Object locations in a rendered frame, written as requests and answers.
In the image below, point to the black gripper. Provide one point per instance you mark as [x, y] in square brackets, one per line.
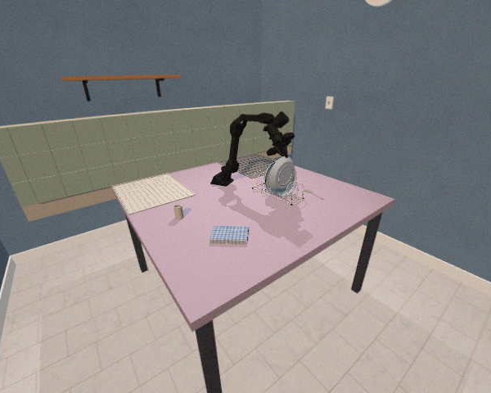
[280, 143]

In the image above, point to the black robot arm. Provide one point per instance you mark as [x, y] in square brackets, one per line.
[236, 130]

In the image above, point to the beige ribbed draining mat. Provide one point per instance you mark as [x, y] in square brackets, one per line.
[140, 195]

